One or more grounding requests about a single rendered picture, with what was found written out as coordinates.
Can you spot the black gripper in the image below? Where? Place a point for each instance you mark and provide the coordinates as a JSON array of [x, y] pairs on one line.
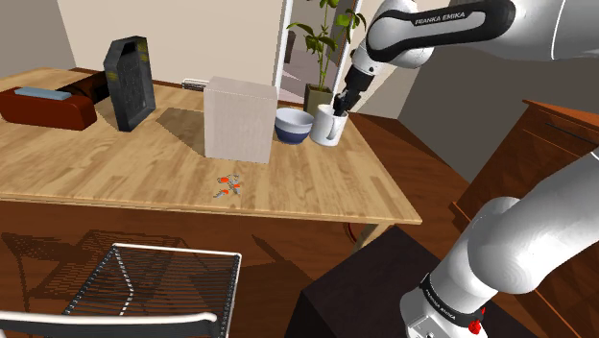
[[358, 83]]

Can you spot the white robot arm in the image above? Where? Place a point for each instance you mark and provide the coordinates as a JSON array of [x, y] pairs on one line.
[[510, 243]]

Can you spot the green potted plant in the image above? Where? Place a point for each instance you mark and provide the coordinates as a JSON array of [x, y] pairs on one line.
[[318, 96]]

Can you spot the white mug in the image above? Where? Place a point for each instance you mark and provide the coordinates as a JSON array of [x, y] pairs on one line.
[[325, 131]]

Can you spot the blue and white bowl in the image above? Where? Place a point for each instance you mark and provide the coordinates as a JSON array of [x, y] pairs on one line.
[[292, 125]]

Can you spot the white framed standing mirror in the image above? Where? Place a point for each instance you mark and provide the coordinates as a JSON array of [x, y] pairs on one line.
[[282, 51]]

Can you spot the pale beige box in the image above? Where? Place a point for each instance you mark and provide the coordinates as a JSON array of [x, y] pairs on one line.
[[238, 121]]

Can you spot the small orange and grey keys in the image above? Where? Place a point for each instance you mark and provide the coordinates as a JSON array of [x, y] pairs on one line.
[[229, 185]]

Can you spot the brown wooden cabinet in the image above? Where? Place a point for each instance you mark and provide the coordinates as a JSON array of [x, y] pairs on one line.
[[529, 159]]

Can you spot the dark robot stand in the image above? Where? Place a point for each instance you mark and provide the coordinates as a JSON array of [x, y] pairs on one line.
[[369, 285]]

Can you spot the light wooden table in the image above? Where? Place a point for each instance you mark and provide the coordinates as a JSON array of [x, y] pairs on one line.
[[140, 164]]

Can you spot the dark brown box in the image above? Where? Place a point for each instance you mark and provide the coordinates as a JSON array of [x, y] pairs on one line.
[[89, 86]]

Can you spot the red-brown case with blue top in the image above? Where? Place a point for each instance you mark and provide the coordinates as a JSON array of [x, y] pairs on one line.
[[44, 111]]

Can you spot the small grey wall vent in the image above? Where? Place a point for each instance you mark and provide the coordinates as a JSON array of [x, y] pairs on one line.
[[194, 84]]

